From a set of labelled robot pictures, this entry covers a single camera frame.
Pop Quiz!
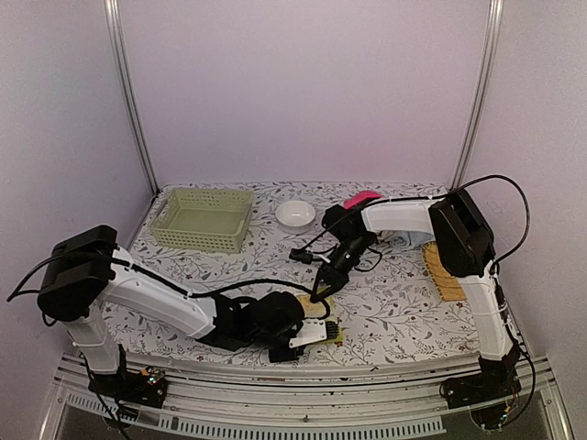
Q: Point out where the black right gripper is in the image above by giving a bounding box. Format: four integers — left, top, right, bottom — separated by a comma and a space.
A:
310, 234, 372, 303

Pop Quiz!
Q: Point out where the green crocodile pattern towel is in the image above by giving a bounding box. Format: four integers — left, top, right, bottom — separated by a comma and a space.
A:
295, 293, 343, 344

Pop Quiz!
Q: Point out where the light blue towel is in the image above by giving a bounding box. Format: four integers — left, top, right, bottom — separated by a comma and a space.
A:
384, 231, 435, 251

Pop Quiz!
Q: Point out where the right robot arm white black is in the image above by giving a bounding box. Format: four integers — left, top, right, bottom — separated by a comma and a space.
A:
310, 190, 520, 400

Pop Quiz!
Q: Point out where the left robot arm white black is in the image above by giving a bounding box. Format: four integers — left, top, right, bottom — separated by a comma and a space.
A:
37, 225, 340, 398

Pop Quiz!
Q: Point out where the white ceramic bowl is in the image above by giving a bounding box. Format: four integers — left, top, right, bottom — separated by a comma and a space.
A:
275, 201, 316, 235

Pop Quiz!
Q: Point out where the pink towel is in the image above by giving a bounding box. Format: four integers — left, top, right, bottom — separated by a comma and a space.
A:
343, 191, 382, 210

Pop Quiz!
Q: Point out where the yellow woven bamboo tray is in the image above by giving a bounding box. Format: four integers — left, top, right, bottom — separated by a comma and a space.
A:
422, 241, 466, 302

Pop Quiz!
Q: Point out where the green plastic basket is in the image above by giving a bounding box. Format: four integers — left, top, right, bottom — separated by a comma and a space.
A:
150, 188, 254, 254

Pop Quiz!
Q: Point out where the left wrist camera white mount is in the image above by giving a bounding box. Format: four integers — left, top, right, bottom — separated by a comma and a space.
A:
289, 319, 327, 348

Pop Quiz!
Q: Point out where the aluminium front rail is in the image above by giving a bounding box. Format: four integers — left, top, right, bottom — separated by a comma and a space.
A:
45, 357, 574, 440

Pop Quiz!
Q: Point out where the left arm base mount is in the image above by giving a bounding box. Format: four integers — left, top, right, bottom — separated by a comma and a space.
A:
89, 366, 169, 409

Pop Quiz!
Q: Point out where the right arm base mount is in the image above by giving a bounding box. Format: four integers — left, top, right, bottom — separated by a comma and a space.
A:
439, 369, 522, 431

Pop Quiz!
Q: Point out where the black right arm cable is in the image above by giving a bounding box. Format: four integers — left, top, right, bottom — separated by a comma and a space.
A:
451, 173, 532, 267

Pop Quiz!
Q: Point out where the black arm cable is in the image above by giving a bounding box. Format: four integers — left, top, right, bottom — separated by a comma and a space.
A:
5, 254, 334, 331
451, 173, 532, 267

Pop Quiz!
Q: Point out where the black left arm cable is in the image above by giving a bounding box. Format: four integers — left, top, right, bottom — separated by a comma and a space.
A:
5, 254, 334, 331

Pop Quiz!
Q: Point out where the right aluminium frame post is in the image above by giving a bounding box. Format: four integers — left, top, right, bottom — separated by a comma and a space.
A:
450, 0, 504, 189

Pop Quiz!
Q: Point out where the aluminium frame post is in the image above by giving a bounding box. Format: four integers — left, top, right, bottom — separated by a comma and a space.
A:
104, 0, 161, 196
450, 0, 504, 189

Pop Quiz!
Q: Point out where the left aluminium frame post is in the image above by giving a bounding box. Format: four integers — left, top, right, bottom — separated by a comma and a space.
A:
104, 0, 161, 196

